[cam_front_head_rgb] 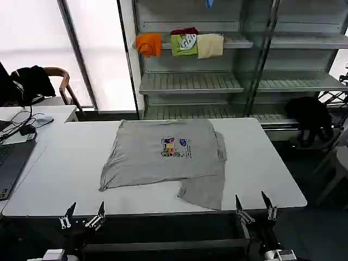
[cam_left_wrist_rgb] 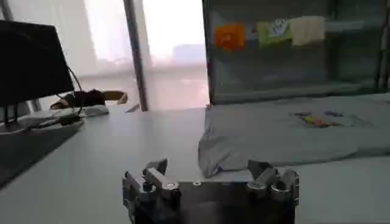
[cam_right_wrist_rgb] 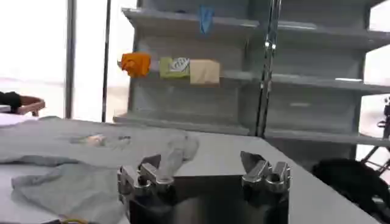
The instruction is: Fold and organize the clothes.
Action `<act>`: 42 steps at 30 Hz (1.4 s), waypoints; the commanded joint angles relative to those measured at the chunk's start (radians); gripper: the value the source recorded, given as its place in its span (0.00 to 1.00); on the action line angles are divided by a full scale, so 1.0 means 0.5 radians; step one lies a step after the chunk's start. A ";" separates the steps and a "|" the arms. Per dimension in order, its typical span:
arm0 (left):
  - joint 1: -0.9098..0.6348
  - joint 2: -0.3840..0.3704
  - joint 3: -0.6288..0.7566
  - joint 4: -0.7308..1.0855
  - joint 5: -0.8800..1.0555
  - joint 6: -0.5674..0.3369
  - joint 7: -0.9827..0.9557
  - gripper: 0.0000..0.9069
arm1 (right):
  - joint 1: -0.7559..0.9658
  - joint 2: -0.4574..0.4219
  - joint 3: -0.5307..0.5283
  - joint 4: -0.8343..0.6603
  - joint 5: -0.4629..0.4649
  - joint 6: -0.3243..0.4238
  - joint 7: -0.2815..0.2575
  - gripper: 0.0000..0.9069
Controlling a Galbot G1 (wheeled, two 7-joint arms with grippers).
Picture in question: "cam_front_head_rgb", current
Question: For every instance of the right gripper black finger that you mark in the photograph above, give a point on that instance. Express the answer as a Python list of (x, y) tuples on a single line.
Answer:
[(271, 210), (241, 212)]

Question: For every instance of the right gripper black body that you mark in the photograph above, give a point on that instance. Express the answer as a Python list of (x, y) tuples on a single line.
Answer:
[(266, 235)]

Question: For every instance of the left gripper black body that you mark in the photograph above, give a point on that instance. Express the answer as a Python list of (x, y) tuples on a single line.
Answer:
[(77, 240)]

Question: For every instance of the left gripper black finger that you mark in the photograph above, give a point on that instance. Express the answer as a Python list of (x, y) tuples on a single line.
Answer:
[(69, 214), (99, 216)]

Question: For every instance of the grey printed T-shirt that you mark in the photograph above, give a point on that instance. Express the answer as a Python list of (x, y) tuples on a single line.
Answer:
[(152, 163)]

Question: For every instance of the grey laptop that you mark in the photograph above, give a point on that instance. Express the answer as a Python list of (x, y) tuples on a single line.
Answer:
[(13, 163)]

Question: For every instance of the black power adapter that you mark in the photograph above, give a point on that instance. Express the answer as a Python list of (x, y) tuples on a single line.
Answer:
[(26, 130)]

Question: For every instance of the white computer mouse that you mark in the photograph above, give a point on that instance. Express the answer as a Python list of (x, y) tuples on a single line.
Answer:
[(44, 120)]

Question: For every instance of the black bag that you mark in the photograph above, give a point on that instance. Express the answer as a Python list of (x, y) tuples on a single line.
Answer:
[(310, 117)]

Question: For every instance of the black metal folding stand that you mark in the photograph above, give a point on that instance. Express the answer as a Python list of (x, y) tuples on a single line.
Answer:
[(333, 99)]

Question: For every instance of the empty grey shelf rack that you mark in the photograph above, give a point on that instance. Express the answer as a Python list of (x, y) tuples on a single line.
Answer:
[(299, 81)]

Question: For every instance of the brown wooden chair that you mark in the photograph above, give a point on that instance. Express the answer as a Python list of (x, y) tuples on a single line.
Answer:
[(65, 81)]

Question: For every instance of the grey shelf rack with clothes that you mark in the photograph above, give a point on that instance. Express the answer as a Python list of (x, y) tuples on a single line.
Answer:
[(190, 81)]

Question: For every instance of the black monitor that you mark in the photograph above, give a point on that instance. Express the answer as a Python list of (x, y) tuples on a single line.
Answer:
[(4, 87)]

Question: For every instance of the grey window frame post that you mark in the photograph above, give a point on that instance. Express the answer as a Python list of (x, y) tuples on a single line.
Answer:
[(79, 54)]

